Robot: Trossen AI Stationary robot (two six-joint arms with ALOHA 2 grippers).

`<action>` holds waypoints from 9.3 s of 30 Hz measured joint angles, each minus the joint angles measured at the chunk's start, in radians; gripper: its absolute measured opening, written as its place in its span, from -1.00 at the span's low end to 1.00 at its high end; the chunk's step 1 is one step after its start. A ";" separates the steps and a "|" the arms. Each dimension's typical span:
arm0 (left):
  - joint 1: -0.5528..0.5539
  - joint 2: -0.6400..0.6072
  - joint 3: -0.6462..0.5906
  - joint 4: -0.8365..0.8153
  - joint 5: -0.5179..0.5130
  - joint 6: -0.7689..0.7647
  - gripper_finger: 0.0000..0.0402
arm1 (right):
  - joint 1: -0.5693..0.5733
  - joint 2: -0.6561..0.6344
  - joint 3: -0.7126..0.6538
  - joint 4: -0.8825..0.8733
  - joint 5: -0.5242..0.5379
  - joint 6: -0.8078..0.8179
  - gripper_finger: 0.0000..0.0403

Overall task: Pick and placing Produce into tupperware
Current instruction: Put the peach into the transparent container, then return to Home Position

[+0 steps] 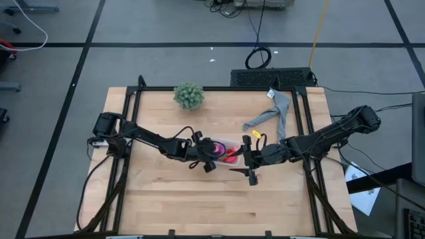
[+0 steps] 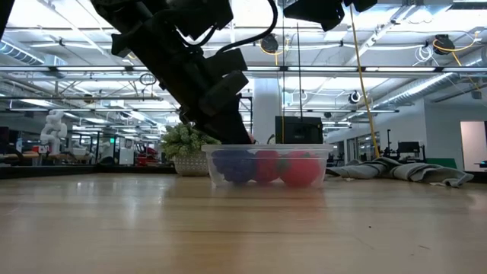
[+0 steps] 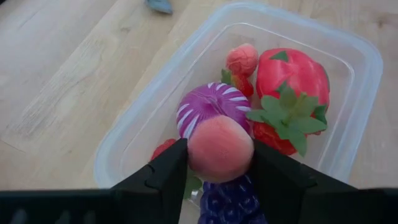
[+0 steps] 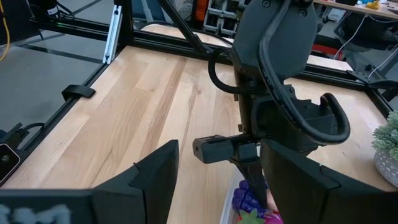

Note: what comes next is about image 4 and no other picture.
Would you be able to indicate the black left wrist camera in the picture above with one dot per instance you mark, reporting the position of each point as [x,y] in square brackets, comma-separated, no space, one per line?
[217,149]

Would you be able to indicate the purple toy grape bunch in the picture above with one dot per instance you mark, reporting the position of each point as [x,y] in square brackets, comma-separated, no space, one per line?
[244,199]

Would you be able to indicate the black frame clip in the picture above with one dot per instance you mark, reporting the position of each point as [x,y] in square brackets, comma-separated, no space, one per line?
[77,91]

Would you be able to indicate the orange object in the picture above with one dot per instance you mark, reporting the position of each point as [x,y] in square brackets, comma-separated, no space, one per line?
[202,9]

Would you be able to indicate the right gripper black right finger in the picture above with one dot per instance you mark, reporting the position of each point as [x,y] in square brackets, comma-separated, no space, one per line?
[311,199]

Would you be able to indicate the red toy strawberry green leaves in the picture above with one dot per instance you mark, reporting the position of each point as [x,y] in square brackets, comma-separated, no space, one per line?
[250,217]

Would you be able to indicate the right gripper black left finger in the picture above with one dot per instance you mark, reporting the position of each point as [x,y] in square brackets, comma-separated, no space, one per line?
[133,199]

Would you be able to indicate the wooden background desk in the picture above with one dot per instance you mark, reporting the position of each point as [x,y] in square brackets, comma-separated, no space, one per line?
[357,7]

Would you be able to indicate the purple spiky toy ball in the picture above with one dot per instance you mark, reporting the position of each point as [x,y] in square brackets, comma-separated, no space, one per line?
[273,219]

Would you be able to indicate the silver aluminium extrusion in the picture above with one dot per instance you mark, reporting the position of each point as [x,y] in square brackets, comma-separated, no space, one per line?
[112,34]

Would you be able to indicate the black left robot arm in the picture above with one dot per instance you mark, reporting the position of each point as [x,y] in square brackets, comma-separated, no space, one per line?
[289,37]

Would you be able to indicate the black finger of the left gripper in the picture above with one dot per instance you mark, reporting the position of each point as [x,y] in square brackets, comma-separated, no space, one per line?
[255,180]

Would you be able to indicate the clear plastic tupperware container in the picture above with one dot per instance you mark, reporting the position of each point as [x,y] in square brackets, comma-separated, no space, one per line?
[227,211]

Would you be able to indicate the green potted artificial plant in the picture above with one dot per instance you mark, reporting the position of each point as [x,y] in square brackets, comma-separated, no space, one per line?
[387,140]

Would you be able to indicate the black office chair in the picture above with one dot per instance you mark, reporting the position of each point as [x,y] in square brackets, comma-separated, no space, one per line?
[367,31]

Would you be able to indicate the black table-level camera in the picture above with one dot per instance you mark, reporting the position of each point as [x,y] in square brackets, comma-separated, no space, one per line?
[7,161]

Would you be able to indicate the grey storage bins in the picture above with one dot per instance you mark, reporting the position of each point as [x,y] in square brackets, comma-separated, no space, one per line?
[224,18]

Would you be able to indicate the black aluminium table frame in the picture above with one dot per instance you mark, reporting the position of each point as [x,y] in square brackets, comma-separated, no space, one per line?
[127,21]

